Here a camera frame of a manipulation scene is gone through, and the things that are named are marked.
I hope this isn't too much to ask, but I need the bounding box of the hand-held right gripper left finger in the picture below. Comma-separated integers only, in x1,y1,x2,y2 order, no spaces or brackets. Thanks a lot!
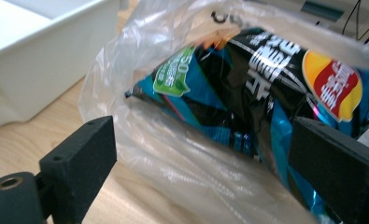
38,115,118,224

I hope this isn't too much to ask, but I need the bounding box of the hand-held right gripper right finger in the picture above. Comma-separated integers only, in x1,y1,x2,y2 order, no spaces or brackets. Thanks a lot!
287,116,369,224

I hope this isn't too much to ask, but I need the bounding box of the clear plastic bag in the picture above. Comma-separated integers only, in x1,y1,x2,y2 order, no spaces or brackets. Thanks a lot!
78,0,369,224

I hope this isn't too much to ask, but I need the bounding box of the blue and black chip bag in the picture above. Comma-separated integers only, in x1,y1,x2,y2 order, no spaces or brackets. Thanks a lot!
124,27,369,224

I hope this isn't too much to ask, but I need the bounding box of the white plastic bin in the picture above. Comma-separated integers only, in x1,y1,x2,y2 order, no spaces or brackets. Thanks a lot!
0,0,121,128

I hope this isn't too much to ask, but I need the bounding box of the black cable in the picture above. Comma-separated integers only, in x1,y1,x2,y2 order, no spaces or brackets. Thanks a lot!
341,0,369,41

